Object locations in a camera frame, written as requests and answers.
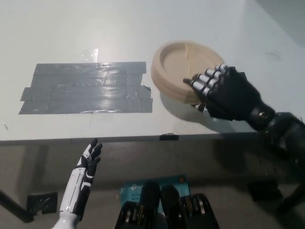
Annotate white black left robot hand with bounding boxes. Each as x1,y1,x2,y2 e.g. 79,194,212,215
59,138,103,215

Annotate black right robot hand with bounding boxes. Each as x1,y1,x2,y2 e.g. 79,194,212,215
183,63,275,131

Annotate stack of beige plates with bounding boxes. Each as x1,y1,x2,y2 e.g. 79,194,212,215
151,41,226,105

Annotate black robot legs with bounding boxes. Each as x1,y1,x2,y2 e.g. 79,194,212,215
115,180,220,229

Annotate black floor tape patch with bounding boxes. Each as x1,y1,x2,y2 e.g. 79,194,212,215
247,182,283,202
27,192,58,214

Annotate black table leg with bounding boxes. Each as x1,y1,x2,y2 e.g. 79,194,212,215
0,189,34,222

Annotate small black tape strip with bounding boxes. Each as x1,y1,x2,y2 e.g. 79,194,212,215
159,133,179,141

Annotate teal cardboard box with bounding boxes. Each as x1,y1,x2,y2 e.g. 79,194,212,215
119,174,191,214

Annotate clear tape piece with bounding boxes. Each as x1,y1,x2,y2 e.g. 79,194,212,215
82,48,100,63

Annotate grey duct tape patch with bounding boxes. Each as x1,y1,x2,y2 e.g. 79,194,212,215
18,61,153,115

